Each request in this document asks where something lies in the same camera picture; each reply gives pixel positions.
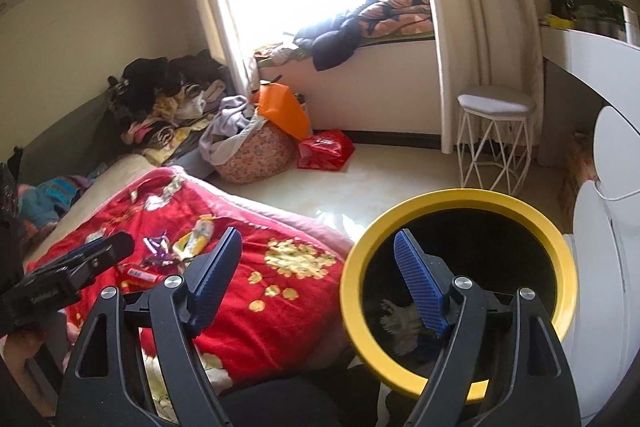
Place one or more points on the purple shiny wrapper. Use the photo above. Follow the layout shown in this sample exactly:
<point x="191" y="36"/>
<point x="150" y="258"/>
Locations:
<point x="160" y="247"/>

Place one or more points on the white dressing table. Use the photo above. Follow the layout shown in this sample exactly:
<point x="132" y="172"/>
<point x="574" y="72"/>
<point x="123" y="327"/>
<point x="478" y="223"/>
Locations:
<point x="585" y="52"/>

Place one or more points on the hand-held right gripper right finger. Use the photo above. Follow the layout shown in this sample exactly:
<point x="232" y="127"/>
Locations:
<point x="417" y="282"/>

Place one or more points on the dark puffer jacket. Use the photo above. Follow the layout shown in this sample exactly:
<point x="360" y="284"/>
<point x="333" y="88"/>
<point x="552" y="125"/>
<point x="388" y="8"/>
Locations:
<point x="332" y="42"/>

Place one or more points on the black sock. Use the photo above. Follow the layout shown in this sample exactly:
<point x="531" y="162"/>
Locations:
<point x="16" y="159"/>

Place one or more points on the yellow snack wrapper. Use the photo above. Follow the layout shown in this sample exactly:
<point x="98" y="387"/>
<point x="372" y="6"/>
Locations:
<point x="192" y="239"/>

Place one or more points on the red tube wrapper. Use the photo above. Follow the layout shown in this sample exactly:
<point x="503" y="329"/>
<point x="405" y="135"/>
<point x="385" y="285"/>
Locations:
<point x="142" y="276"/>

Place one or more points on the dark bag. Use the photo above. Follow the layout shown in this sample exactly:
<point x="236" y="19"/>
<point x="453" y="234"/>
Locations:
<point x="575" y="2"/>

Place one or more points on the red plastic bag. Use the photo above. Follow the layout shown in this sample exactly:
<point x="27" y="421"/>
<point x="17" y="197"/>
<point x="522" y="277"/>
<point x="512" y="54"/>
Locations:
<point x="325" y="149"/>

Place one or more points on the floral fabric bag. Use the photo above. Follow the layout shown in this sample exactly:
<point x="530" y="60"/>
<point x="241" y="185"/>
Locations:
<point x="255" y="154"/>

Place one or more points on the wide cream curtain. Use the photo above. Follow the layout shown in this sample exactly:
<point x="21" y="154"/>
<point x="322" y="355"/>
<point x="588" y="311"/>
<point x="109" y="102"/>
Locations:
<point x="475" y="32"/>

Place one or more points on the metal pot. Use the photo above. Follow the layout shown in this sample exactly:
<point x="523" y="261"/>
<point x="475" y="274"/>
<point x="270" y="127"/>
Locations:
<point x="600" y="27"/>

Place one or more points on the pile of clothes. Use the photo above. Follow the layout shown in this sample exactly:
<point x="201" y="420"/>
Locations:
<point x="145" y="77"/>

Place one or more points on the orange patterned quilt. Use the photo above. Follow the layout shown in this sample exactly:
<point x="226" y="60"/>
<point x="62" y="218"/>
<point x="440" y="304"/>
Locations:
<point x="400" y="14"/>

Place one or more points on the white bottle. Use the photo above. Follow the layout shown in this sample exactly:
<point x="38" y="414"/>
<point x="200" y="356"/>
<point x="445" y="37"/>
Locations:
<point x="631" y="24"/>

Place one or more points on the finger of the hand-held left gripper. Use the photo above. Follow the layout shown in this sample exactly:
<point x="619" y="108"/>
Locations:
<point x="112" y="252"/>
<point x="82" y="253"/>

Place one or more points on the yellow rimmed black trash bin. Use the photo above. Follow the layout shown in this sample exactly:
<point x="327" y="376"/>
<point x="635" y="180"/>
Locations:
<point x="450" y="199"/>

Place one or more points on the orange paper bag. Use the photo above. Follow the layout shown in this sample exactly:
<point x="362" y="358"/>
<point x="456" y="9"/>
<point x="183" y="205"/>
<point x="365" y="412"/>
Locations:
<point x="282" y="109"/>

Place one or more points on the red floral blanket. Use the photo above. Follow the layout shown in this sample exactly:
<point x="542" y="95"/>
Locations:
<point x="300" y="302"/>

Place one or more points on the light clothes heap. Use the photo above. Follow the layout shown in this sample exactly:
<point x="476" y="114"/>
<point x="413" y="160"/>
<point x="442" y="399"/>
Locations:
<point x="282" y="55"/>

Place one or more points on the person's left forearm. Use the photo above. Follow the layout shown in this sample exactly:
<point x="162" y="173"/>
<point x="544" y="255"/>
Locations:
<point x="20" y="357"/>

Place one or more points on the narrow cream curtain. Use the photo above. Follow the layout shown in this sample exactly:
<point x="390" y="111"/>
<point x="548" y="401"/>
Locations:
<point x="210" y="7"/>

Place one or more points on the bed with grey headboard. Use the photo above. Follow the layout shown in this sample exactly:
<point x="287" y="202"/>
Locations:
<point x="115" y="172"/>

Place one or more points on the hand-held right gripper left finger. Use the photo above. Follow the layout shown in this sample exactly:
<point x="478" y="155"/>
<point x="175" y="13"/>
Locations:
<point x="215" y="277"/>

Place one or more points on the person's black pants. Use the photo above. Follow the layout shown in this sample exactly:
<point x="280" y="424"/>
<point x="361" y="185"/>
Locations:
<point x="300" y="402"/>

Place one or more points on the blue patterned clothing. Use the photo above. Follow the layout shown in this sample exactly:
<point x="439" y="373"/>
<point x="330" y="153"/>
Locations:
<point x="50" y="197"/>

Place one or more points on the pale lavender cloth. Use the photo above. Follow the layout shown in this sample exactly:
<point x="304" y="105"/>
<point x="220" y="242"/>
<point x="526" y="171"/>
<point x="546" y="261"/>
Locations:
<point x="225" y="127"/>

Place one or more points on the yellow small box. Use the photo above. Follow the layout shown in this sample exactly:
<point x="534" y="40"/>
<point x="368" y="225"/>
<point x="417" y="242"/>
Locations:
<point x="557" y="22"/>

